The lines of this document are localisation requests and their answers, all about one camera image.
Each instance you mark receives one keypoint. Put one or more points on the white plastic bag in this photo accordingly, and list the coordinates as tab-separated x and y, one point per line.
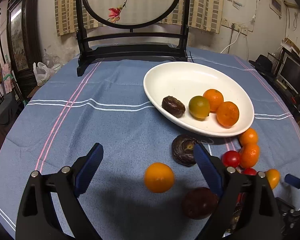
42	73

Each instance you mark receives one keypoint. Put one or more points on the dark purple plum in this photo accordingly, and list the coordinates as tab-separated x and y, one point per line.
199	203

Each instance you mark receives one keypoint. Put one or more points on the olive green small fruit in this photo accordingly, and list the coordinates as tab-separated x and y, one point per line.
273	177

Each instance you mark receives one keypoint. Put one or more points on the smooth orange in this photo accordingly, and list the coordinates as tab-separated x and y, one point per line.
249	155

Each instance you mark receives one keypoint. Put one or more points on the round embroidery screen stand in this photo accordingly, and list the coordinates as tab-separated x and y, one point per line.
100	20

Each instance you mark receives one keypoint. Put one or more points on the yellow-green citrus fruit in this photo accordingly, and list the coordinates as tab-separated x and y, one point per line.
199	107

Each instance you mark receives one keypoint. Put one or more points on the dark framed wall painting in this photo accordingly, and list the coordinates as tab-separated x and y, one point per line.
23	41

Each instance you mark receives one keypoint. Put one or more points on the red cherry tomato back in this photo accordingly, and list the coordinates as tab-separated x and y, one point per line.
249	171

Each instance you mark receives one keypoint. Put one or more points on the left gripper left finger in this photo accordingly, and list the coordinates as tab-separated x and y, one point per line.
37	218

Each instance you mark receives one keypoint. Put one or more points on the small brown dried fruit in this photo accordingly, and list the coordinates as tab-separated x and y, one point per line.
173	106

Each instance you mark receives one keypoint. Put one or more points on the red cherry tomato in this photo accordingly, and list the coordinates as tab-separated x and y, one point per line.
231	159
249	171

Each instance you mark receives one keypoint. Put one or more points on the wrinkled dark passion fruit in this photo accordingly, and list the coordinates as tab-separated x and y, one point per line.
182	149

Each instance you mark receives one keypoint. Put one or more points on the small orange tangerine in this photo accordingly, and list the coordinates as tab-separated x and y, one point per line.
215	99

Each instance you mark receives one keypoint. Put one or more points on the small orange kumquat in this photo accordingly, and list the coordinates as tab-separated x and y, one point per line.
158	178

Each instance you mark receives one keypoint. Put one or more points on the blue striped tablecloth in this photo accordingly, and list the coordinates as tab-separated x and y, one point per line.
62	122

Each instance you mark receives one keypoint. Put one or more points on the computer monitor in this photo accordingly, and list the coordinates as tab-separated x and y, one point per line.
290	72

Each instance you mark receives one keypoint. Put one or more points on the medium orange mandarin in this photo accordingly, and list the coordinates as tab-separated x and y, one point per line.
227	114

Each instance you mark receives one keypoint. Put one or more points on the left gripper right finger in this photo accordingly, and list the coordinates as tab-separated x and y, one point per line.
246	208

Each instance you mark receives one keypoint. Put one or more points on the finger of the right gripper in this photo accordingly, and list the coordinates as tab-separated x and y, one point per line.
292	180

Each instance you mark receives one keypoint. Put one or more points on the white oval plate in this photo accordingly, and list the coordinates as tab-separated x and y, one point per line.
183	81

